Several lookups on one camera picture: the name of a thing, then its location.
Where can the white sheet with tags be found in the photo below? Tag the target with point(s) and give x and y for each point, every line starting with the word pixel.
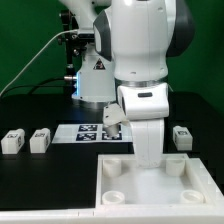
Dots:
pixel 89 133

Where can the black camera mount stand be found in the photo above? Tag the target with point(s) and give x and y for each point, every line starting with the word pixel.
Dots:
pixel 73 48

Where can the white square table top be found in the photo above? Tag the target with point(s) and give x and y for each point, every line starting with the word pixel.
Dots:
pixel 178 180

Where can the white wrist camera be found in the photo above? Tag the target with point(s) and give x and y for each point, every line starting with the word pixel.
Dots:
pixel 113 115

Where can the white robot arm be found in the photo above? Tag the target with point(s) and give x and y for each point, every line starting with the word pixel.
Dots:
pixel 138 36

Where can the white L-shaped obstacle fence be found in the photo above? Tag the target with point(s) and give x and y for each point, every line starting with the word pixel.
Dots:
pixel 117 215

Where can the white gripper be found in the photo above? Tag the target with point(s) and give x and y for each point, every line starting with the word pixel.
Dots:
pixel 145 109

